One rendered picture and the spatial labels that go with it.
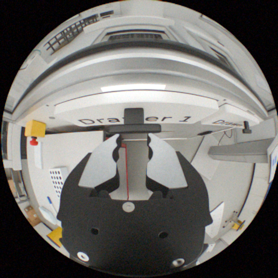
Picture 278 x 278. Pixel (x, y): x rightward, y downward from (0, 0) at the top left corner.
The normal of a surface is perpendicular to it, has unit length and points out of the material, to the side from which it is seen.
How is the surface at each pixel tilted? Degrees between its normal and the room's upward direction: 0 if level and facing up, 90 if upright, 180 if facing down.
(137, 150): 0
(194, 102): 0
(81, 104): 0
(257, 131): 90
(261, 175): 90
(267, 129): 90
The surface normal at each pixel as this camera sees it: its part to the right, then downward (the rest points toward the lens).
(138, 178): 0.02, -0.10
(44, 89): 0.03, 0.99
